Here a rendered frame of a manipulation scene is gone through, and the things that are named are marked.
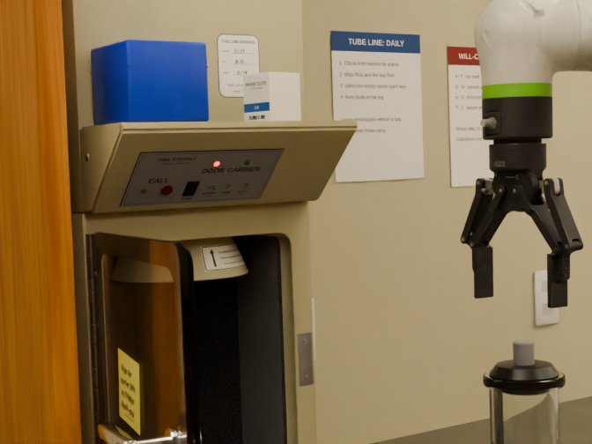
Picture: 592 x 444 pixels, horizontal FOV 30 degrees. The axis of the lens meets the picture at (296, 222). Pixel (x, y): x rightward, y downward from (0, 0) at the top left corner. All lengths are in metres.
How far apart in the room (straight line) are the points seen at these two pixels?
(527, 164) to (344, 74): 0.65
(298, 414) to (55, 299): 0.42
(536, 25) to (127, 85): 0.54
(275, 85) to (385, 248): 0.81
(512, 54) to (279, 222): 0.37
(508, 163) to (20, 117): 0.62
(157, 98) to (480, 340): 1.20
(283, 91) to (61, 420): 0.47
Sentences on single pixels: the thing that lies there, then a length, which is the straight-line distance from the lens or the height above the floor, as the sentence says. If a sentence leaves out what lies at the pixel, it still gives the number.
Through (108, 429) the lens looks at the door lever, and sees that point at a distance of 1.11.
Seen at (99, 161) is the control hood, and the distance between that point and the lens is 1.26.
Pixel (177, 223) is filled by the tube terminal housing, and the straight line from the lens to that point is 1.36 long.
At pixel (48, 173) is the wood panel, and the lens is 1.20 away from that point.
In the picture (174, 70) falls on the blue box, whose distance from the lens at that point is 1.25.
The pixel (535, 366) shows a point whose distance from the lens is 1.51.
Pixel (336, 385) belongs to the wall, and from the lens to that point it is 2.05.
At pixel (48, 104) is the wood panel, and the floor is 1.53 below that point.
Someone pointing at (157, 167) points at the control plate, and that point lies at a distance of 1.26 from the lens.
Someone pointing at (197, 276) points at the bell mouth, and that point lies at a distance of 1.40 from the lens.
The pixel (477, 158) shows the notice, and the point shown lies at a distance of 2.24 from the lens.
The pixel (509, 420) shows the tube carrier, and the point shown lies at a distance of 1.50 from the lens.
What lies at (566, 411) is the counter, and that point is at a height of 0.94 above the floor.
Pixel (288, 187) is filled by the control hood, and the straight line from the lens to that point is 1.39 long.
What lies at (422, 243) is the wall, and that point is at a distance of 2.15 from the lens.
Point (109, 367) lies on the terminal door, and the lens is 1.27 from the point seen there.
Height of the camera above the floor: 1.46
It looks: 3 degrees down
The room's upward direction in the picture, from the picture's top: 2 degrees counter-clockwise
